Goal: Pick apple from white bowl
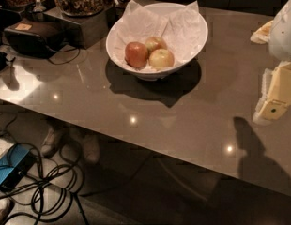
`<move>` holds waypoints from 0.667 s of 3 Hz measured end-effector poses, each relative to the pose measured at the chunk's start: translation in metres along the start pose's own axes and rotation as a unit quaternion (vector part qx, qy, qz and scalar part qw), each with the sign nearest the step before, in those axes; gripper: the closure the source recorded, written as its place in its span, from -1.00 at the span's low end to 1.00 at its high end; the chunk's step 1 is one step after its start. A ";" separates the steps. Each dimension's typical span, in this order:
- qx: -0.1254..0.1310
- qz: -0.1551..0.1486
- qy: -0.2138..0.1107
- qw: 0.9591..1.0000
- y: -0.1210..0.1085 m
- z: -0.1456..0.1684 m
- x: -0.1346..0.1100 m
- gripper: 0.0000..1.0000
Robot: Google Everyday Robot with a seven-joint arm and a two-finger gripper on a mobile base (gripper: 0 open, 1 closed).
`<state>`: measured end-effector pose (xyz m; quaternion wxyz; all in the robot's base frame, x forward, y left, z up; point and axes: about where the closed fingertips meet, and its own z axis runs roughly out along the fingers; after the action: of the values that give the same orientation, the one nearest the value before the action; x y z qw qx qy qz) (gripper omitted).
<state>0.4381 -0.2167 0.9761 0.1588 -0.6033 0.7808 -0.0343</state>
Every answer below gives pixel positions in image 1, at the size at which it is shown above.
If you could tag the white ceramic bowl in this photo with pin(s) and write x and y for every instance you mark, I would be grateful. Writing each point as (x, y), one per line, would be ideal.
(195, 35)

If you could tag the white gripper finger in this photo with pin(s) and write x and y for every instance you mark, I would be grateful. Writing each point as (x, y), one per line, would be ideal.
(264, 109)

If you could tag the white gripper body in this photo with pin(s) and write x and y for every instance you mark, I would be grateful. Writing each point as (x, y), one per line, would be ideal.
(283, 35)

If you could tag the white paper liner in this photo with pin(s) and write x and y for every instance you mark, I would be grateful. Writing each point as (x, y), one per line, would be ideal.
(142, 24)

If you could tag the black card terminal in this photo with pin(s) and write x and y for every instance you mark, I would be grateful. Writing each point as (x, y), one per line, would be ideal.
(35, 39)

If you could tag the blue box on floor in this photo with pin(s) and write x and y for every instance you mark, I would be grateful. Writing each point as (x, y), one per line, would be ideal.
(13, 165)

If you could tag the metal scoop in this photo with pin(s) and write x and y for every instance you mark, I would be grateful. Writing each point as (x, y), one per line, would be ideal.
(38, 6)

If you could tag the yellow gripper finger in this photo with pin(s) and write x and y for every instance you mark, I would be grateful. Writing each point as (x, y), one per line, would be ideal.
(279, 93)

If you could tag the white shoe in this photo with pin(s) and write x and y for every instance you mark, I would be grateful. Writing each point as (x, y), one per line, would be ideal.
(91, 148)
(51, 142)

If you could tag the left white shoe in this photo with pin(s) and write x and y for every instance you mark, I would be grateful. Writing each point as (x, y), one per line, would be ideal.
(51, 142)

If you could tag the red apple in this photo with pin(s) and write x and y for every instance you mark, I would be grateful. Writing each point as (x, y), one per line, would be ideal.
(136, 54)

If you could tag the right white shoe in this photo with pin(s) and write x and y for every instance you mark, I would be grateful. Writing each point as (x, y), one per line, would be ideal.
(91, 148)

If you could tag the yellow-green front apple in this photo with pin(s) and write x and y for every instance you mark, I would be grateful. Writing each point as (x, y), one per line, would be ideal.
(161, 58)

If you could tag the small back apple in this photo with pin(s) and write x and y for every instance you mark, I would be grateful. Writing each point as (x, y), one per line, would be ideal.
(154, 43)

